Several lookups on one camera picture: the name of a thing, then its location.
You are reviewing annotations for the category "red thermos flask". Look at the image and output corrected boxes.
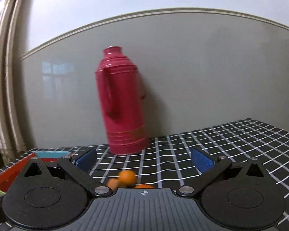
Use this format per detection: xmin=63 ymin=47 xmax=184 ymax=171
xmin=95 ymin=46 xmax=149 ymax=155

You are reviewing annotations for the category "beige curtain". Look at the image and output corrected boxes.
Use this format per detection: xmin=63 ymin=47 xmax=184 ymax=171
xmin=0 ymin=0 xmax=28 ymax=164

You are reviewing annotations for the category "red cardboard box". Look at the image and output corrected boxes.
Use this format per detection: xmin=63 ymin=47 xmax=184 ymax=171
xmin=0 ymin=151 xmax=71 ymax=196

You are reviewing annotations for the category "orange tangerine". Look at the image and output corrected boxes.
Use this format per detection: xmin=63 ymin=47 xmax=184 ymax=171
xmin=118 ymin=170 xmax=137 ymax=186
xmin=134 ymin=184 xmax=154 ymax=189

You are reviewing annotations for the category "black white grid tablecloth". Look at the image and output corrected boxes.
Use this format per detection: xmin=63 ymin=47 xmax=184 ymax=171
xmin=0 ymin=118 xmax=289 ymax=230

